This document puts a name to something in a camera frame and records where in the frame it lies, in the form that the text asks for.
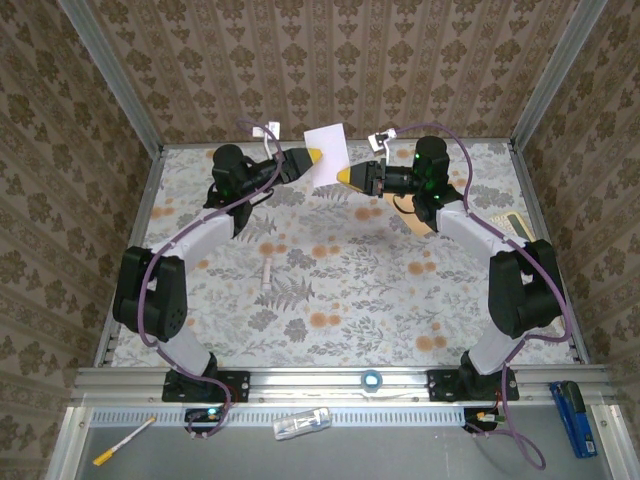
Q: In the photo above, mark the clear plastic bag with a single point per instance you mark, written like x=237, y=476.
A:
x=300, y=424

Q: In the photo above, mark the black board green light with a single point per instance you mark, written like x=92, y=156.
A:
x=200, y=416

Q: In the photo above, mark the black board coloured connectors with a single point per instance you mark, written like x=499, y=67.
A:
x=475, y=417

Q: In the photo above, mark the aluminium table side rail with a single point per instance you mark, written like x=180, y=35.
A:
x=149, y=185
x=522, y=175

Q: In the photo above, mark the aluminium frame post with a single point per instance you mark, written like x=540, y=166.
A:
x=114, y=75
x=554, y=75

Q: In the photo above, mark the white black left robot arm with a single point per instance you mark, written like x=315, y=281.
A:
x=195, y=235

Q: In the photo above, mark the yellow calculator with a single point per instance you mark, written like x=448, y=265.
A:
x=515, y=222

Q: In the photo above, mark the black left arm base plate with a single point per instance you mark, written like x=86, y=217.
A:
x=240, y=385

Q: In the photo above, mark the white letter paper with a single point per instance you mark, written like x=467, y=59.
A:
x=330, y=150

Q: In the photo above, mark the blue black hand tool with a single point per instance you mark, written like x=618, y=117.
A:
x=575, y=430

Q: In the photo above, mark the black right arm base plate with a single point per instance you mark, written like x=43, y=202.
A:
x=434, y=385

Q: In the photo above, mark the white glue stick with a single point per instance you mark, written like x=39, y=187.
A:
x=268, y=274

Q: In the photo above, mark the tan paper envelope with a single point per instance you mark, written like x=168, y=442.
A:
x=406, y=207

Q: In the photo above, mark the floral table cover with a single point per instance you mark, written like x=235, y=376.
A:
x=320, y=345

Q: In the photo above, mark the white pen yellow cap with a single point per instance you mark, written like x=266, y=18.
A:
x=104, y=458

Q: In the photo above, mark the aluminium shelf side beam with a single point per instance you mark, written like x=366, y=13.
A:
x=607, y=440
x=67, y=445

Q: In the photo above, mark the grey metal shelf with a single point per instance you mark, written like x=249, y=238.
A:
x=400, y=455

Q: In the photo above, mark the small round blue-ringed disc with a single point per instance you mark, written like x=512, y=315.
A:
x=371, y=380

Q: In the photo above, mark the long aluminium base rail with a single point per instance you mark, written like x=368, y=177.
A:
x=310, y=387

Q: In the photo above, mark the thin aluminium wall-side rail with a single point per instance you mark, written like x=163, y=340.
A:
x=190, y=144

